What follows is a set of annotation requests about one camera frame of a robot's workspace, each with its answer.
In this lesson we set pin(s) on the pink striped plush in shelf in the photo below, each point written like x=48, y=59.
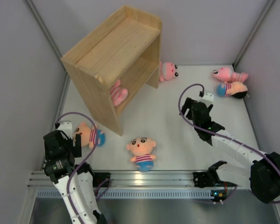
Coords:
x=117, y=93

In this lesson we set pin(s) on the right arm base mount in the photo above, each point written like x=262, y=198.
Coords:
x=202, y=180

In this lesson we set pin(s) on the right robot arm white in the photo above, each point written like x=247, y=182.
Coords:
x=259, y=172

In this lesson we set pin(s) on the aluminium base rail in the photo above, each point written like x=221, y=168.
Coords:
x=158, y=178

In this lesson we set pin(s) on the wooden two-tier shelf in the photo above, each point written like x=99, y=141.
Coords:
x=125, y=47

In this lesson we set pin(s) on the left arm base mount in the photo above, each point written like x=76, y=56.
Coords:
x=101, y=178

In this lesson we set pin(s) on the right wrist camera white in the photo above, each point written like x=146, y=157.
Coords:
x=207, y=97

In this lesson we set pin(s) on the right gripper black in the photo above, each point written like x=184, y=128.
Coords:
x=188, y=104

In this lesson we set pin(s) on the boy plush black hair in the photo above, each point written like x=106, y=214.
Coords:
x=237, y=90

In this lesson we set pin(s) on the small connector with LED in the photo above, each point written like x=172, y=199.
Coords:
x=218, y=196

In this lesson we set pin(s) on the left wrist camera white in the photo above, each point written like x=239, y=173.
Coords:
x=66, y=127

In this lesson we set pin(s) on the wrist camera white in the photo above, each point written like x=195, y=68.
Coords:
x=66, y=127
x=207, y=97

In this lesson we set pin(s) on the slotted cable duct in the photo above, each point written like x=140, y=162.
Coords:
x=155, y=194

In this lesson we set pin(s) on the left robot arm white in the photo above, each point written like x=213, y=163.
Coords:
x=74, y=183

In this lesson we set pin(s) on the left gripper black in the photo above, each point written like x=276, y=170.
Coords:
x=75, y=151

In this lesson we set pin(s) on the pink frog-eyed plush toy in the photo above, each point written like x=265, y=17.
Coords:
x=168, y=71

